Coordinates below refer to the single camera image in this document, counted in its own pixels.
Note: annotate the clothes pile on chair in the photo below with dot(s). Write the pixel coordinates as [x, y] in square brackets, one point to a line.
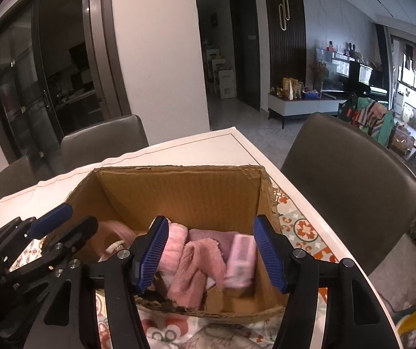
[369, 116]

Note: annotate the black piano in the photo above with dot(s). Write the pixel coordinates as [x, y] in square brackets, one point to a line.
[369, 78]

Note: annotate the dark glass sliding door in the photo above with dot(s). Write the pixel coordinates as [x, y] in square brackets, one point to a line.
[29, 80]

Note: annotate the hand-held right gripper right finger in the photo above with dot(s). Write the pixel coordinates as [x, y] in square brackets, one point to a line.
[271, 258]

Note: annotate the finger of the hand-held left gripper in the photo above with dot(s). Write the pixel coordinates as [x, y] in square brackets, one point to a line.
[51, 220]
[80, 231]

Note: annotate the pale pink rounded soft item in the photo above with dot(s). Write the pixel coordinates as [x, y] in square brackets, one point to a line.
[115, 234]

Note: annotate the tile-patterned white tablecloth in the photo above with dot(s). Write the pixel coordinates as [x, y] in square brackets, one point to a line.
[302, 229]

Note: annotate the brown cardboard box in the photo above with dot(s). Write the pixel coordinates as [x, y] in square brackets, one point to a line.
[178, 196]

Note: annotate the dark wooden door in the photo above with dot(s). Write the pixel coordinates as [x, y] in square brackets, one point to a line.
[246, 47]

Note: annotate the yellow paper bags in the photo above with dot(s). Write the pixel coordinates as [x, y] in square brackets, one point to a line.
[291, 89]

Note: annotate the white sideboard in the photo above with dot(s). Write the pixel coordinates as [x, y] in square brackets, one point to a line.
[302, 107]

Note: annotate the light pink fluffy cloth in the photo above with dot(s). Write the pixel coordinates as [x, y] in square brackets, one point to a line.
[175, 247]

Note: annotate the pink tissue pack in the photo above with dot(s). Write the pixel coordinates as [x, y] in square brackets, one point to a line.
[240, 261]

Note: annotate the mauve towel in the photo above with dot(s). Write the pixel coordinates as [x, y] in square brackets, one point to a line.
[215, 241]

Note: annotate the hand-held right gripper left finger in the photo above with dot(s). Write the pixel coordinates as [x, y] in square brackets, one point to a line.
[151, 254]

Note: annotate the dusty pink fluffy cloth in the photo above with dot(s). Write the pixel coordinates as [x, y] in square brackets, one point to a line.
[193, 272]

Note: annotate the stack of hallway boxes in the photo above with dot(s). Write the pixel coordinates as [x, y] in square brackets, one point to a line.
[222, 76]

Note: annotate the grey dining chair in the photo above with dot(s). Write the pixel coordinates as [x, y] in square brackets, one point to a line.
[349, 189]
[15, 176]
[102, 141]

